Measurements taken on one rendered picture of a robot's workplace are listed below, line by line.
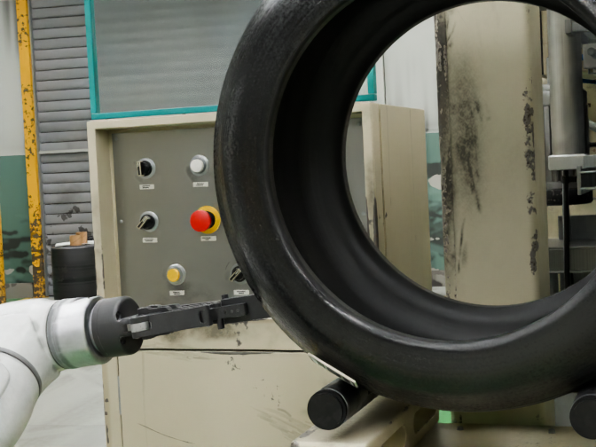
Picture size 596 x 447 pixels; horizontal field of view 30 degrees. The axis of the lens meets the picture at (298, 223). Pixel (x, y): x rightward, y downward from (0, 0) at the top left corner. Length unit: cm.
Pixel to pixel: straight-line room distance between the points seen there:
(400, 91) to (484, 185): 878
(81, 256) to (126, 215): 548
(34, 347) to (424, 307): 50
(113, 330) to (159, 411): 71
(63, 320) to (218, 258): 67
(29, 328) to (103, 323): 10
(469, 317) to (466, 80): 33
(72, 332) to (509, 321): 55
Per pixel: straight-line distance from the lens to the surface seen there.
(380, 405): 140
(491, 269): 153
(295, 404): 198
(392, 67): 1031
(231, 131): 123
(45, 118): 1114
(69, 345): 142
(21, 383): 140
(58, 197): 1109
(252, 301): 134
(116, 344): 140
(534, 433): 150
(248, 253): 122
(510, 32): 153
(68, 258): 760
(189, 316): 134
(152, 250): 210
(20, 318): 145
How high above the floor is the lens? 117
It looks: 3 degrees down
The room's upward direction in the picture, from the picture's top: 3 degrees counter-clockwise
